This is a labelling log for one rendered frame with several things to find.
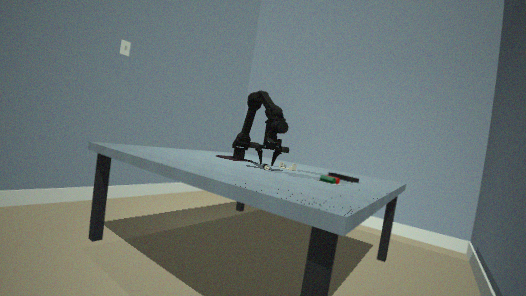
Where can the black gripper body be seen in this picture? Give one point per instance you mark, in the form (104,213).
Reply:
(259,147)

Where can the green cylinder with red end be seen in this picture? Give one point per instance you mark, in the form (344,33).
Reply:
(329,179)

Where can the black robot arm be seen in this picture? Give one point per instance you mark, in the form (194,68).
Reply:
(276,123)

